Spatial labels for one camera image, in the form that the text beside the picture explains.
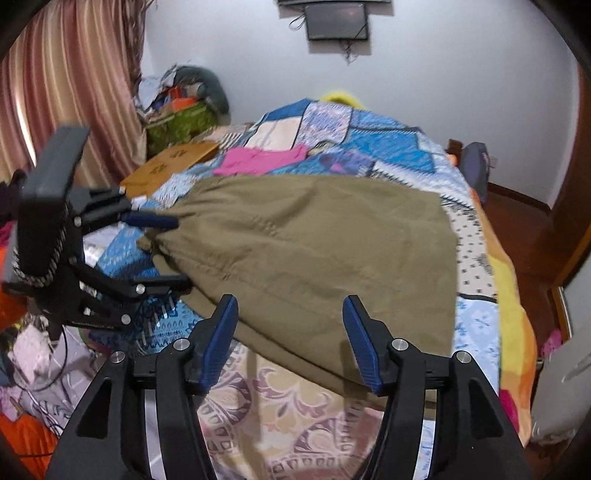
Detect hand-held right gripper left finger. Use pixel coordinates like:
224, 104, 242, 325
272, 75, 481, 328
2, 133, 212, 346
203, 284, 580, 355
45, 294, 240, 480

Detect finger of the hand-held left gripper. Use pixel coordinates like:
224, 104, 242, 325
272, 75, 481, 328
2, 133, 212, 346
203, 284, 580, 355
83, 189, 180, 241
78, 263, 193, 330

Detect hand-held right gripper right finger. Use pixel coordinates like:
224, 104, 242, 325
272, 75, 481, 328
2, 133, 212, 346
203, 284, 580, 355
342, 295, 536, 480

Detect olive green pants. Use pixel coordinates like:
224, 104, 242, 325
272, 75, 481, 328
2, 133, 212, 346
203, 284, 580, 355
137, 174, 459, 397

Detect brown cardboard box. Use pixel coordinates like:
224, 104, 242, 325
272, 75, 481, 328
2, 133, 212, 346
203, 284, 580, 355
119, 141, 221, 200

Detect green patterned bag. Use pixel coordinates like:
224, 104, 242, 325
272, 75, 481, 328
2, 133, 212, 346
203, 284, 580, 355
146, 102, 219, 158

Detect striped pink curtain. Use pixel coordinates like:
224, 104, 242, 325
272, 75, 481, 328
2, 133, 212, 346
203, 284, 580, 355
0, 0, 149, 186

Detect pink garment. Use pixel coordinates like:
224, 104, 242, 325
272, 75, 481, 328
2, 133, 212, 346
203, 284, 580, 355
213, 144, 309, 177

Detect pile of clutter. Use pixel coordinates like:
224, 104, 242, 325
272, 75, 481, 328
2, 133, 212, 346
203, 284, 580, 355
134, 65, 208, 125

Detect grey neck pillow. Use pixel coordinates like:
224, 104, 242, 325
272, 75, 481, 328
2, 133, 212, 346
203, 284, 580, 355
175, 65, 230, 115

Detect pile of clothes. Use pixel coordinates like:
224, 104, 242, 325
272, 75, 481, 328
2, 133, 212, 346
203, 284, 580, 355
0, 169, 112, 476

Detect patchwork patterned bedspread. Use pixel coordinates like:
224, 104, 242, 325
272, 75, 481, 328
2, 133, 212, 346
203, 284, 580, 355
74, 98, 504, 480

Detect dark backpack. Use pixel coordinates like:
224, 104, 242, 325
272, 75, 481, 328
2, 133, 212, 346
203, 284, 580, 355
461, 142, 493, 206

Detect wall-mounted television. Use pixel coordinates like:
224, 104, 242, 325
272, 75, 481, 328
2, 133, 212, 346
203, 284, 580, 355
277, 0, 393, 42

